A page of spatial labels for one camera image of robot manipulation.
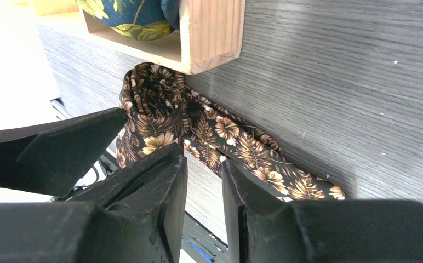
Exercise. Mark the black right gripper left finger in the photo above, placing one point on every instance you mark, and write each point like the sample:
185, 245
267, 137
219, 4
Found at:
146, 226

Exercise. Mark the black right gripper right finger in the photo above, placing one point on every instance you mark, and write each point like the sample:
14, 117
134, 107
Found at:
261, 228

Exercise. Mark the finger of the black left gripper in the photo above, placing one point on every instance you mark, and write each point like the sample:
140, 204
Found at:
50, 158
131, 178

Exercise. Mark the brown floral black tie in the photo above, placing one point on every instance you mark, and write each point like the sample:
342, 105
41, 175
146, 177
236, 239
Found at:
162, 110

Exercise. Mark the navy yellow floral rolled tie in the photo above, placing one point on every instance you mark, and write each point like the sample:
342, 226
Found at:
141, 20

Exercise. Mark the wooden compartment tray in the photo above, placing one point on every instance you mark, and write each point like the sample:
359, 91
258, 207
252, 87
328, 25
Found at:
210, 34

